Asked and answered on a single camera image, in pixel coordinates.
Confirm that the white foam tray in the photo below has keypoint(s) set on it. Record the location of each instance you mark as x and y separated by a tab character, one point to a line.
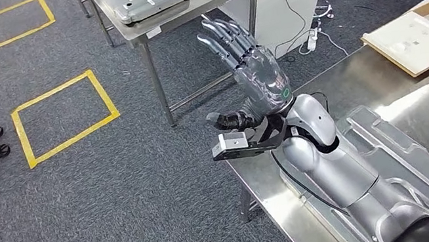
412	43

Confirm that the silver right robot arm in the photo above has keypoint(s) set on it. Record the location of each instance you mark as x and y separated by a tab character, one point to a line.
333	169

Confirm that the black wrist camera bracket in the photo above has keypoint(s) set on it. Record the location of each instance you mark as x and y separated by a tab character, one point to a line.
270	138

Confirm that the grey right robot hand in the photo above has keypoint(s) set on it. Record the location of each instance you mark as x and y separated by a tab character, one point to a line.
260	81

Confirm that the white power strip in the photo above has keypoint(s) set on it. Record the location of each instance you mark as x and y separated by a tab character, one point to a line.
311	39

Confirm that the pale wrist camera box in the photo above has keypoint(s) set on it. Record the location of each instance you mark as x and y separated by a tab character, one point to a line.
233	142

